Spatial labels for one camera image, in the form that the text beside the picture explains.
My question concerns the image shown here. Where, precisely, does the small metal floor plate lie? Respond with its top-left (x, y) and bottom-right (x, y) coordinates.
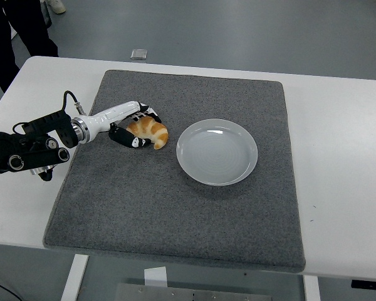
top-left (130, 49), bottom-right (149, 61)

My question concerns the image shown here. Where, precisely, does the person's white shoe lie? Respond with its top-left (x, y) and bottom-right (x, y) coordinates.
top-left (46, 0), bottom-right (67, 15)

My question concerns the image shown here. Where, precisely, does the grey square felt mat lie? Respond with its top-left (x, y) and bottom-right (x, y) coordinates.
top-left (43, 69), bottom-right (306, 273)

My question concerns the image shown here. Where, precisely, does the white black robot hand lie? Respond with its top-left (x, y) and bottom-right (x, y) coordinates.
top-left (86, 100), bottom-right (163, 151)

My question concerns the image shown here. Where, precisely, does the grey metal plate with screws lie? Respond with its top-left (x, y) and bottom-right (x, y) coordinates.
top-left (114, 282), bottom-right (272, 301)

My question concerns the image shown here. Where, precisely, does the black table control panel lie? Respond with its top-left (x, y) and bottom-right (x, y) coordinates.
top-left (350, 278), bottom-right (376, 290)

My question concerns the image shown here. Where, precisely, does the grey round plate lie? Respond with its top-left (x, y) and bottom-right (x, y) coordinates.
top-left (175, 118), bottom-right (259, 187)

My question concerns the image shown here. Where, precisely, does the white slanted table leg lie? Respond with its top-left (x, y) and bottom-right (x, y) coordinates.
top-left (60, 253), bottom-right (90, 301)

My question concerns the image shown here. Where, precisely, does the person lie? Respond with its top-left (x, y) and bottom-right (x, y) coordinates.
top-left (0, 0), bottom-right (60, 93)

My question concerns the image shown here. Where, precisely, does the orange croissant bread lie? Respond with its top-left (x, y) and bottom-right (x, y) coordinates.
top-left (125, 116), bottom-right (170, 151)

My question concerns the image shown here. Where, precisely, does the white straight table leg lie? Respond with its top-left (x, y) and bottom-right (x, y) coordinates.
top-left (302, 274), bottom-right (321, 301)

